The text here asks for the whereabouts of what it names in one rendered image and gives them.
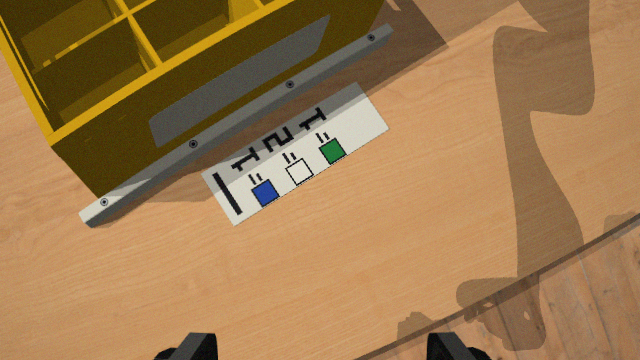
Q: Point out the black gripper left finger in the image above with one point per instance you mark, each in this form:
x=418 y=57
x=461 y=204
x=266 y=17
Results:
x=196 y=346

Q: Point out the white paper pick list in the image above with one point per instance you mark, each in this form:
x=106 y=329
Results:
x=291 y=154

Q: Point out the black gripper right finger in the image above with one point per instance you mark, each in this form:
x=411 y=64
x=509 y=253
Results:
x=448 y=346

